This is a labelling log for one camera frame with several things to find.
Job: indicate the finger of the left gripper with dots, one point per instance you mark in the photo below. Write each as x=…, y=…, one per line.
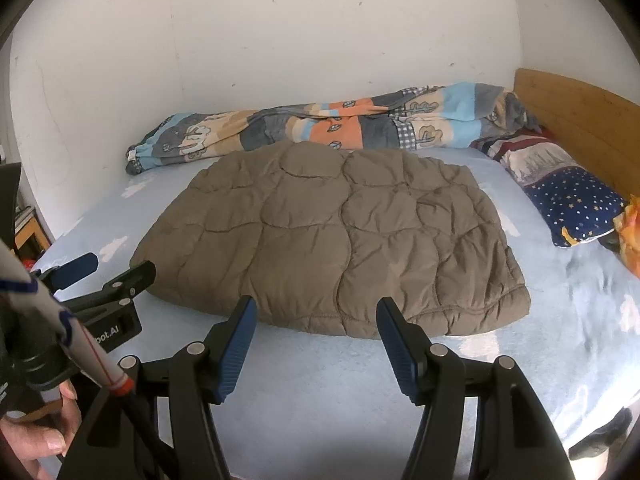
x=130, y=283
x=73, y=271

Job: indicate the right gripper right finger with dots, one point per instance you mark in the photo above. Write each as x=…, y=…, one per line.
x=406, y=347

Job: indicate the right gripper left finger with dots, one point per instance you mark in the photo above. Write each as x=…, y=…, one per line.
x=227, y=344

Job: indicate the olive quilted puffer jacket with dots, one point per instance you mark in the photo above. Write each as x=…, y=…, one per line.
x=317, y=236

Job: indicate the person's left hand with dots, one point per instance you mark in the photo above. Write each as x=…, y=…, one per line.
x=31, y=442

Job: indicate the white red antenna rod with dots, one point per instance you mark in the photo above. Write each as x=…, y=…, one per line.
x=46, y=318

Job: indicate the light blue cloud bedsheet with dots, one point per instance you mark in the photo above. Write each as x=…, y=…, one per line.
x=321, y=407

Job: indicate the navy star patterned pillow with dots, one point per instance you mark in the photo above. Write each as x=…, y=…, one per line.
x=577, y=206

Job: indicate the colourful patchwork rolled duvet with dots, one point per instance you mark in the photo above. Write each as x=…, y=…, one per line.
x=451, y=116

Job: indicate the orange patterned cloth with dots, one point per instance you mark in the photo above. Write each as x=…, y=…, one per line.
x=627, y=227

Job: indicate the wooden headboard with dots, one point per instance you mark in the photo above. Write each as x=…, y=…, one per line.
x=598, y=128

